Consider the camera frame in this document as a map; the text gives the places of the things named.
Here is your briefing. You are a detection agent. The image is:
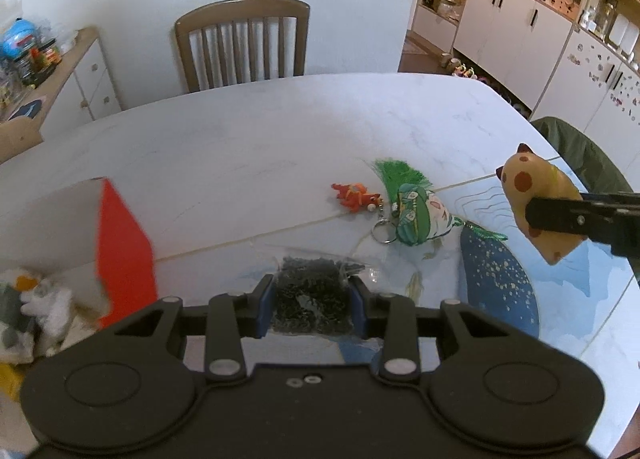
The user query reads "bag of black beads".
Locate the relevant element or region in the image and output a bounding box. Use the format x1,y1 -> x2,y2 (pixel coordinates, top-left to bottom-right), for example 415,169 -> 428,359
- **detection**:
271,255 -> 364,337

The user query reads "orange spotted cat toy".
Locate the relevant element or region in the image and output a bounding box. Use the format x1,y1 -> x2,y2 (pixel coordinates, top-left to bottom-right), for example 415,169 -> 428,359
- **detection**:
496,143 -> 586,265

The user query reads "green haired face plush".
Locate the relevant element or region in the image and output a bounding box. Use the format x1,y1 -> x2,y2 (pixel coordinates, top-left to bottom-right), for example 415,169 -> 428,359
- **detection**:
371,159 -> 508,247

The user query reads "white green tissue pack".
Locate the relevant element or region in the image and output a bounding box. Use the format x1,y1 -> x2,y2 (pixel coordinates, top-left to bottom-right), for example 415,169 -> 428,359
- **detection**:
1,267 -> 75,365

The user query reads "yellow printed carton box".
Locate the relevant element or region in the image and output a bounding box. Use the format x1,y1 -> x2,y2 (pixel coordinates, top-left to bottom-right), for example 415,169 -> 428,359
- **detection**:
0,363 -> 25,401

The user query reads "green cushioned chair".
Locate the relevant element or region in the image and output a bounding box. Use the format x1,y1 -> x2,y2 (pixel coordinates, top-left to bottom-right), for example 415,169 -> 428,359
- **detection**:
532,117 -> 632,194

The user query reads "red and white cardboard box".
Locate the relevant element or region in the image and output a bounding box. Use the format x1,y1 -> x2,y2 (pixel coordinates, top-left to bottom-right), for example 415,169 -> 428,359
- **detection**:
1,179 -> 157,352

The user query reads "wooden slatted chair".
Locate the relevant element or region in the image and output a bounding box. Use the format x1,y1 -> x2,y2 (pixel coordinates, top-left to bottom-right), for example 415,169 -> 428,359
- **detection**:
174,0 -> 311,93

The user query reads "white wooden sideboard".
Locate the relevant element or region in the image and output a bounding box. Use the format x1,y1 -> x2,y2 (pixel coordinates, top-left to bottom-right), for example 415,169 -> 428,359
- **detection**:
1,26 -> 122,140

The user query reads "orange figure keychain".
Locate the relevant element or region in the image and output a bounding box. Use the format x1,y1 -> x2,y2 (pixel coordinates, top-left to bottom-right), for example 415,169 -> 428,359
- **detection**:
331,183 -> 397,245

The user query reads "white cabinet wall unit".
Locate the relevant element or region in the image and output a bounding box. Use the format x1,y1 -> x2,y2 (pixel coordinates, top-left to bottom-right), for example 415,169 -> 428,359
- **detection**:
411,0 -> 639,184

